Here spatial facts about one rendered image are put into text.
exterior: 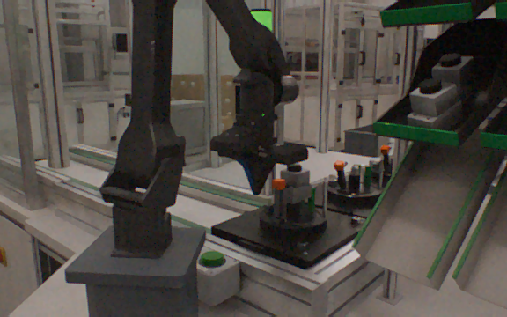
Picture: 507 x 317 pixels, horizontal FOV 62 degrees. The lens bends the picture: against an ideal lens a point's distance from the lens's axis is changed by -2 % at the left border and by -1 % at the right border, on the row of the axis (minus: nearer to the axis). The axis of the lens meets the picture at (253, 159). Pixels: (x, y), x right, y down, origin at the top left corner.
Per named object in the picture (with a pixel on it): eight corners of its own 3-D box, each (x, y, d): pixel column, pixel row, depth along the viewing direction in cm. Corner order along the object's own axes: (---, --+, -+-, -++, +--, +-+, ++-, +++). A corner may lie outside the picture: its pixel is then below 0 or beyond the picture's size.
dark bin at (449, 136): (459, 149, 56) (451, 99, 53) (375, 136, 66) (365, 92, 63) (541, 58, 69) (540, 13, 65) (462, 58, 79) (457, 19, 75)
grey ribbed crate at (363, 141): (434, 180, 251) (437, 142, 246) (341, 164, 291) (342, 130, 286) (456, 167, 282) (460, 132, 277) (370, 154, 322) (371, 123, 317)
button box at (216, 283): (212, 308, 71) (211, 274, 69) (138, 269, 84) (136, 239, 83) (240, 291, 76) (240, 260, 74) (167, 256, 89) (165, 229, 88)
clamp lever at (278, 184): (278, 219, 83) (279, 180, 81) (270, 217, 84) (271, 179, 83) (290, 215, 86) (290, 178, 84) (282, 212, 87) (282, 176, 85)
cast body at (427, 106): (434, 141, 59) (427, 95, 56) (408, 134, 63) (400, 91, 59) (473, 113, 61) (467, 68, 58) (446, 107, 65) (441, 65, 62)
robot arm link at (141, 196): (144, 218, 50) (141, 166, 49) (97, 204, 55) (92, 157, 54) (183, 203, 56) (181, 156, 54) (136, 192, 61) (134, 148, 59)
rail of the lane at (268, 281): (311, 347, 67) (312, 284, 65) (55, 215, 124) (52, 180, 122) (329, 331, 71) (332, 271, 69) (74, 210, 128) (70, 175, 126)
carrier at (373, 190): (376, 228, 91) (379, 172, 89) (285, 204, 107) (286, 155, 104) (418, 202, 109) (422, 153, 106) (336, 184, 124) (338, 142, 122)
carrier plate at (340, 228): (308, 271, 73) (308, 260, 72) (210, 234, 88) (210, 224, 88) (372, 231, 90) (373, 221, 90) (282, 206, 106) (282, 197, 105)
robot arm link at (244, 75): (255, 69, 68) (284, 68, 75) (226, 69, 71) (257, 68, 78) (255, 113, 69) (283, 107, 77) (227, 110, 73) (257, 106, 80)
